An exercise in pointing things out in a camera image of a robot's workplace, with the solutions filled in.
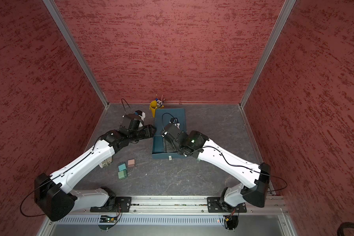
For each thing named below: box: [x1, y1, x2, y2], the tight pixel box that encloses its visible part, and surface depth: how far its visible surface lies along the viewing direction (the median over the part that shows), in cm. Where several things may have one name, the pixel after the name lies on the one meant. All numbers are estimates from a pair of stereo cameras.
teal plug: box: [118, 162, 127, 172], surface depth 87 cm
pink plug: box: [127, 158, 136, 168], surface depth 88 cm
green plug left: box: [118, 169, 128, 180], surface depth 84 cm
